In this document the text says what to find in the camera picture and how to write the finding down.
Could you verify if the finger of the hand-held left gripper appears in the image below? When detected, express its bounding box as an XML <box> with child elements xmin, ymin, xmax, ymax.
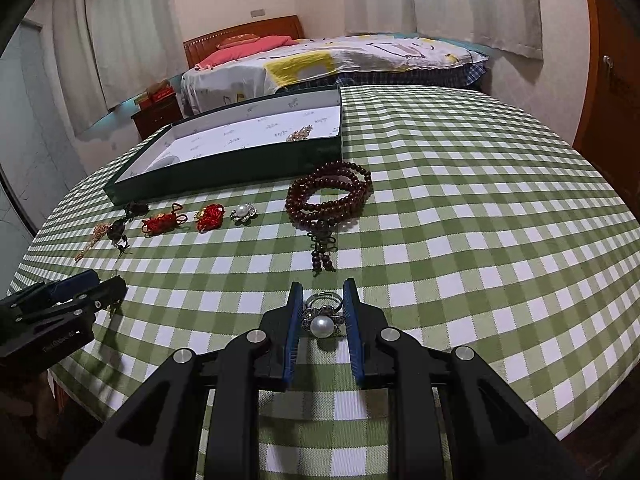
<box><xmin>7</xmin><ymin>268</ymin><xmax>100</xmax><ymax>312</ymax></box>
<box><xmin>15</xmin><ymin>277</ymin><xmax>129</xmax><ymax>332</ymax></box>

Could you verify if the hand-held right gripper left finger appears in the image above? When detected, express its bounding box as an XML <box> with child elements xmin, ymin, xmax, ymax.
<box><xmin>60</xmin><ymin>281</ymin><xmax>306</xmax><ymax>480</ymax></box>

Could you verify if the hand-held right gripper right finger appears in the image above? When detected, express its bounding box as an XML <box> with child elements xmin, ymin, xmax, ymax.
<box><xmin>342</xmin><ymin>278</ymin><xmax>591</xmax><ymax>480</ymax></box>

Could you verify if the silver pearl ring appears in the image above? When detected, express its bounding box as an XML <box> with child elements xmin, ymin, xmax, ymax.
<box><xmin>300</xmin><ymin>294</ymin><xmax>347</xmax><ymax>339</ymax></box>

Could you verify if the gold chain ornament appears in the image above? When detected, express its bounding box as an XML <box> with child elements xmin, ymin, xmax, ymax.
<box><xmin>74</xmin><ymin>223</ymin><xmax>109</xmax><ymax>263</ymax></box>

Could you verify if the black bead bracelet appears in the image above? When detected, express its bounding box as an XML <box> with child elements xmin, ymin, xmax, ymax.
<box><xmin>110</xmin><ymin>201</ymin><xmax>150</xmax><ymax>256</ymax></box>

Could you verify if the red knotted cord charm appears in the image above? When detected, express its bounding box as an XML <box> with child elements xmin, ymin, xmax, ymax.
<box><xmin>140</xmin><ymin>203</ymin><xmax>189</xmax><ymax>238</ymax></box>

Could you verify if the brown wooden bead bracelet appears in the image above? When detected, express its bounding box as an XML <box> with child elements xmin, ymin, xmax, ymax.
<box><xmin>286</xmin><ymin>161</ymin><xmax>374</xmax><ymax>277</ymax></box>

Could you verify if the red knot charm gold bead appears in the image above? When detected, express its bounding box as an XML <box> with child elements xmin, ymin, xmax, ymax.
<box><xmin>193</xmin><ymin>203</ymin><xmax>225</xmax><ymax>234</ymax></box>

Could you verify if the white shallow tray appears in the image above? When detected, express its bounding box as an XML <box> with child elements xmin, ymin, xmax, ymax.
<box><xmin>103</xmin><ymin>85</ymin><xmax>345</xmax><ymax>206</ymax></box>

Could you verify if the frosted glass door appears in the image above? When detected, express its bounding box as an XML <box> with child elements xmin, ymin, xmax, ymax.
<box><xmin>0</xmin><ymin>17</ymin><xmax>89</xmax><ymax>241</ymax></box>

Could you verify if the green checked tablecloth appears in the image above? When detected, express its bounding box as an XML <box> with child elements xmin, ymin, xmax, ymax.
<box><xmin>7</xmin><ymin>83</ymin><xmax>634</xmax><ymax>480</ymax></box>

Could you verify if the dark wooden nightstand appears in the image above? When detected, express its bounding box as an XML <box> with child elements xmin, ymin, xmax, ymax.
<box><xmin>130</xmin><ymin>92</ymin><xmax>182</xmax><ymax>140</ymax></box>

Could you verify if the bed with patterned sheet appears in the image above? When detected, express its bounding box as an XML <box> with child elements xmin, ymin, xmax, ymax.
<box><xmin>180</xmin><ymin>32</ymin><xmax>490</xmax><ymax>116</ymax></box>

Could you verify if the pink pillow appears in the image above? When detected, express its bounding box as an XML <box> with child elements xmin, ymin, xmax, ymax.
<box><xmin>194</xmin><ymin>35</ymin><xmax>300</xmax><ymax>71</ymax></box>

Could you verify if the wooden headboard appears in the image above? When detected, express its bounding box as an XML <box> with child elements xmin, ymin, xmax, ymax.
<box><xmin>182</xmin><ymin>15</ymin><xmax>306</xmax><ymax>69</ymax></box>

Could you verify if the brown wooden door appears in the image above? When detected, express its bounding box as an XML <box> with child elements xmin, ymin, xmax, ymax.
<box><xmin>572</xmin><ymin>0</ymin><xmax>640</xmax><ymax>192</ymax></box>

